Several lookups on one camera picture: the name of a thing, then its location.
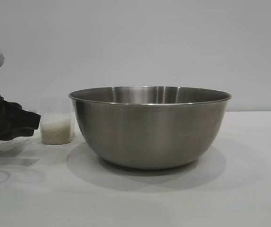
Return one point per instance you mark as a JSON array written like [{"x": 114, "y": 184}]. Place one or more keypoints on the clear plastic measuring cup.
[{"x": 55, "y": 106}]

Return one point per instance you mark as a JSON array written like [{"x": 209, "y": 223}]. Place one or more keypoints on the white rice grains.
[{"x": 55, "y": 130}]

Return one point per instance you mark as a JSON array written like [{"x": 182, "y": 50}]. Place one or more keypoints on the large stainless steel bowl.
[{"x": 149, "y": 130}]

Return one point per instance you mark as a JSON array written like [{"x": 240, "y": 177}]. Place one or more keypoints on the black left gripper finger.
[
  {"x": 17, "y": 134},
  {"x": 31, "y": 120}
]

